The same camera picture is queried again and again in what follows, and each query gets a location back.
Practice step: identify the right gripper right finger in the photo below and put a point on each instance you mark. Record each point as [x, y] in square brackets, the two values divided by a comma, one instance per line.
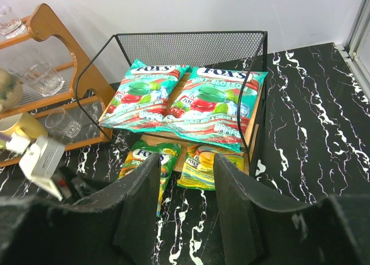
[262, 226]

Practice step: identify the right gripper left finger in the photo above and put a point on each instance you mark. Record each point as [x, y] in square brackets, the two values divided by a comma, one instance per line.
[37, 231]

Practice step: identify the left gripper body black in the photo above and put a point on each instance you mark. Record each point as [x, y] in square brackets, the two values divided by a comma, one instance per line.
[78, 190]

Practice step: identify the mint blossom candy bag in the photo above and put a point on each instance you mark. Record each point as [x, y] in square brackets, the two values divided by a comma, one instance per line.
[214, 106]
[141, 100]

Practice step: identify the clear glass bottom shelf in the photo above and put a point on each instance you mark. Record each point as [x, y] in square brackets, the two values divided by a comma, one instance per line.
[60, 122]

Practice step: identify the clear glass shelf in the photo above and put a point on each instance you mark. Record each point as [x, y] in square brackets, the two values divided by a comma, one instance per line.
[32, 69]
[60, 122]

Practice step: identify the clear glass middle shelf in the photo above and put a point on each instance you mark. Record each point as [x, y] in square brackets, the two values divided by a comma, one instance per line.
[32, 69]

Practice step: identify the yellow mug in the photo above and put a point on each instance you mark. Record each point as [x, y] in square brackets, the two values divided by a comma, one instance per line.
[24, 125]

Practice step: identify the beige mug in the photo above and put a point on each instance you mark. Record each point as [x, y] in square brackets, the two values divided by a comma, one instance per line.
[11, 91]

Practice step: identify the wooden cup rack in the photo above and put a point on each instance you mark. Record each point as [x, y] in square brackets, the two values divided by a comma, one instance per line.
[63, 102]

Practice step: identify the clear glass top right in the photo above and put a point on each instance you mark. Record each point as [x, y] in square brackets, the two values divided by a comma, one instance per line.
[11, 25]

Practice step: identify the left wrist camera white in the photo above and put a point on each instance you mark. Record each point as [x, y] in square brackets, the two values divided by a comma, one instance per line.
[39, 159]

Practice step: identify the black wire wooden shelf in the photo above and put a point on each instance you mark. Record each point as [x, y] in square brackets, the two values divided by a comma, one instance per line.
[231, 50]

